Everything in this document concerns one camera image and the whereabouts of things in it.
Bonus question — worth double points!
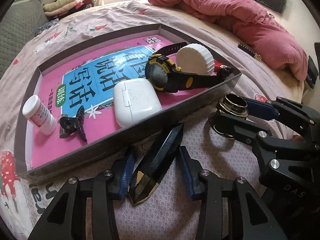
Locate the black spring hair clip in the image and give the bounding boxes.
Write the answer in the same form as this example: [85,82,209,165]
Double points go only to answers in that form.
[59,106,87,142]

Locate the red black lighter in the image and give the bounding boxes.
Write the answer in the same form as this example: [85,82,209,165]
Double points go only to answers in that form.
[214,61,234,77]

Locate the white pill bottle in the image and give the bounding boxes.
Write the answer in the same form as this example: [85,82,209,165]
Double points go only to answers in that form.
[22,95,57,135]

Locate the white ribbed jar lid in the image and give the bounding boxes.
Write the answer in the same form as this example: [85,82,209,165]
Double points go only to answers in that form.
[176,43,215,75]

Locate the black yellow digital watch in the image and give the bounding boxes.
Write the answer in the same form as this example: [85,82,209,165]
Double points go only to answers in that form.
[145,42,229,93]

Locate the white earbuds case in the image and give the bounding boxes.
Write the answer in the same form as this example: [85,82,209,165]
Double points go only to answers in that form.
[113,79,162,128]

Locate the person's right hand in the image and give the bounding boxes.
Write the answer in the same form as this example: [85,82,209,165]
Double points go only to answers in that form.
[292,134,304,141]

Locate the black gold label tag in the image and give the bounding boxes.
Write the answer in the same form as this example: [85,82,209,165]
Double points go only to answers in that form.
[238,43,262,61]

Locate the grey cardboard box tray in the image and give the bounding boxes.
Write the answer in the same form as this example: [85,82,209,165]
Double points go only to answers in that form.
[14,24,241,181]

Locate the red pink quilt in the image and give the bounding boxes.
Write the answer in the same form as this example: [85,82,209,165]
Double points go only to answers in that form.
[148,0,308,81]

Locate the pink children's book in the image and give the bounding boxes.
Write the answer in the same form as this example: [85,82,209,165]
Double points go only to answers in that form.
[31,35,208,169]

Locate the blue patterned cloth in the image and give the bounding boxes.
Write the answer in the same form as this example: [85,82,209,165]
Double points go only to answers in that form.
[35,18,59,36]

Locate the grey quilted headboard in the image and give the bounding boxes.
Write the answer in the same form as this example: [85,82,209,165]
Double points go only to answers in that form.
[0,0,48,76]

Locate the folded clothes stack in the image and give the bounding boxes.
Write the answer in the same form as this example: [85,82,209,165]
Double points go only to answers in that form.
[43,0,94,21]

